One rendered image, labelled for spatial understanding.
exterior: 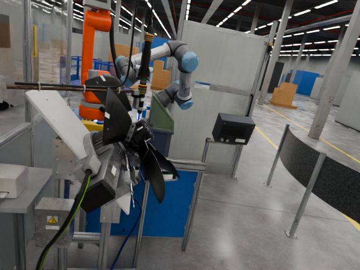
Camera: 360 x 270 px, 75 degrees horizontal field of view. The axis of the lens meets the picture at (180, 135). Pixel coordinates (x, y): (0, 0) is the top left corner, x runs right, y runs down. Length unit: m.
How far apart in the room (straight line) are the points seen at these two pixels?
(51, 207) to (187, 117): 2.27
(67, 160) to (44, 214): 0.26
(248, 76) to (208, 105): 0.65
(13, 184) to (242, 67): 2.76
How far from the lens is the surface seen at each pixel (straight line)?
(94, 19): 5.15
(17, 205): 1.29
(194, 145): 3.35
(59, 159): 1.22
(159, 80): 10.49
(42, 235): 1.37
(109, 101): 0.93
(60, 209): 1.26
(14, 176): 1.29
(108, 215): 1.34
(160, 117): 1.90
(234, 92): 3.28
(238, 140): 1.81
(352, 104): 12.25
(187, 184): 1.90
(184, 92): 1.79
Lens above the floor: 1.60
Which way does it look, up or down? 18 degrees down
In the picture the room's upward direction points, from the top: 11 degrees clockwise
